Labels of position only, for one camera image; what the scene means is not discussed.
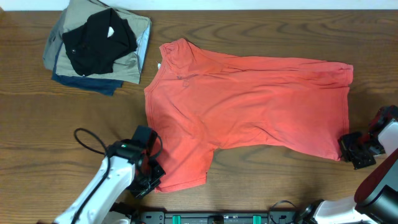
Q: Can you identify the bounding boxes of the left green rail clamp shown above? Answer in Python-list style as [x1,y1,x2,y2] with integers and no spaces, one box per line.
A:
[172,215,182,224]

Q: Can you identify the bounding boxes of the green rail clamp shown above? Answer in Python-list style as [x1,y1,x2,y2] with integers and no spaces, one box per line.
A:
[172,215,182,224]
[252,215,262,224]

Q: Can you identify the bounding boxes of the light blue folded garment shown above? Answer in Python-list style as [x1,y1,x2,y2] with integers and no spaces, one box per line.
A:
[135,21,152,73]

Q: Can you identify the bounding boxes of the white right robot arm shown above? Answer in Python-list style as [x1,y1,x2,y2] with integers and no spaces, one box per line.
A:
[295,105,397,224]

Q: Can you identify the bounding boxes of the grey folded garment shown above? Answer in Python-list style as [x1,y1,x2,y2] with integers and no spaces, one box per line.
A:
[42,9,67,70]

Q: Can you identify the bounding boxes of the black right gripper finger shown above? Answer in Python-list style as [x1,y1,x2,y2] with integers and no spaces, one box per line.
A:
[351,151,376,170]
[338,132,362,162]

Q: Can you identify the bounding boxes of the red orange t-shirt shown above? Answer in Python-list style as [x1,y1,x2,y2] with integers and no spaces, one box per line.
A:
[144,39,354,193]

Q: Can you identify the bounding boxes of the black folded shirt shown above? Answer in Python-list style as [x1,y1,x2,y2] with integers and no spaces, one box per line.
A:
[62,9,137,76]

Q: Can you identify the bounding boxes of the right green rail clamp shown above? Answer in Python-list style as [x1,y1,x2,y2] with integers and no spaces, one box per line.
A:
[252,215,262,224]

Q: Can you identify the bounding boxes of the navy blue folded garment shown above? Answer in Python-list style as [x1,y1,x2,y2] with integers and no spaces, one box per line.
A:
[51,48,123,96]

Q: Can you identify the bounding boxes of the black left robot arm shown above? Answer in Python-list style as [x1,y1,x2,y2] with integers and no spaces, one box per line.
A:
[54,141,165,223]

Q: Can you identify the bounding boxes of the khaki folded garment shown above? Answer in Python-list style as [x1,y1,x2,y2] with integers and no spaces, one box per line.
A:
[55,0,150,83]

